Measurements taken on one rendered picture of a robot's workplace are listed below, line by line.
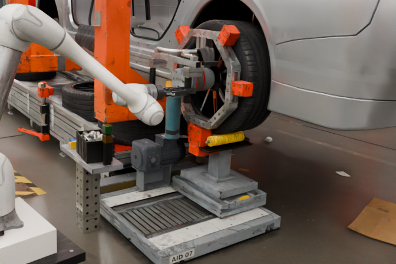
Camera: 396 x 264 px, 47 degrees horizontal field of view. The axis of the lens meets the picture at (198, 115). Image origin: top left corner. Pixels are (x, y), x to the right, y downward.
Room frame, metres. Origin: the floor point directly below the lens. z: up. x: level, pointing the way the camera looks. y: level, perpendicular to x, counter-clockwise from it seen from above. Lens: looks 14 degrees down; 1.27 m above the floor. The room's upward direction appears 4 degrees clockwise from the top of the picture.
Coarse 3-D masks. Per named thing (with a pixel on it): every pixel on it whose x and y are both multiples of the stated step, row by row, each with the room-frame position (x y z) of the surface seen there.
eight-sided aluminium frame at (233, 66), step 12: (192, 36) 2.60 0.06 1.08; (204, 36) 2.50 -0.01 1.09; (216, 36) 2.42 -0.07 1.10; (180, 48) 2.68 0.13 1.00; (228, 48) 2.40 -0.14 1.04; (228, 60) 2.34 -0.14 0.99; (228, 72) 2.33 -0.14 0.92; (228, 84) 2.32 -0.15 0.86; (228, 96) 2.32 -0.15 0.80; (192, 108) 2.65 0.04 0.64; (228, 108) 2.31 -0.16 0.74; (192, 120) 2.55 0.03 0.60; (204, 120) 2.48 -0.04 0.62; (216, 120) 2.38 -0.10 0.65
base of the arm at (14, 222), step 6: (12, 210) 1.56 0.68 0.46; (6, 216) 1.53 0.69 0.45; (12, 216) 1.55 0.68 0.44; (0, 222) 1.50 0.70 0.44; (6, 222) 1.52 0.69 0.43; (12, 222) 1.54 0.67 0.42; (18, 222) 1.55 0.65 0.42; (0, 228) 1.47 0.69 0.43; (6, 228) 1.51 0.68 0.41; (12, 228) 1.53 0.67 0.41; (18, 228) 1.53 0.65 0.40; (0, 234) 1.47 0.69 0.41
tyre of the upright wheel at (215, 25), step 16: (240, 32) 2.45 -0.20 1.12; (256, 32) 2.52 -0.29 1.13; (240, 48) 2.39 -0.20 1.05; (256, 48) 2.42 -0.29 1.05; (240, 64) 2.38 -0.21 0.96; (256, 64) 2.37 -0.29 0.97; (256, 80) 2.34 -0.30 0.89; (256, 96) 2.36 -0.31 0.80; (240, 112) 2.36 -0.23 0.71; (256, 112) 2.40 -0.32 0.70; (224, 128) 2.45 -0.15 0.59; (240, 128) 2.47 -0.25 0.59
